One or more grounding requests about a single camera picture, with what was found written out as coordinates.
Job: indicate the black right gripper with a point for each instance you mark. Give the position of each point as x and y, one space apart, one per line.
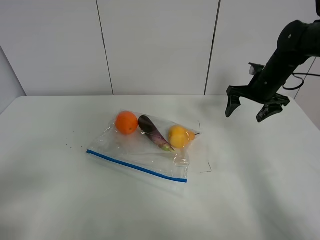
263 89

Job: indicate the clear zip bag blue seal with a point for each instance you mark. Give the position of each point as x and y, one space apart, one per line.
135 151

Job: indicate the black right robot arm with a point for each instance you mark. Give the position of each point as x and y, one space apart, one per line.
263 46

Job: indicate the yellow pear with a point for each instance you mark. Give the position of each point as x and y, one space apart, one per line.
179 137

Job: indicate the purple eggplant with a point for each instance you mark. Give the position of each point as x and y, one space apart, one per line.
153 134

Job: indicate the orange fruit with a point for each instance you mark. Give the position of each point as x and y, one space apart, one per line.
126 122

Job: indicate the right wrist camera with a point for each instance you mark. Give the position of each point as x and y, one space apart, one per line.
255 68

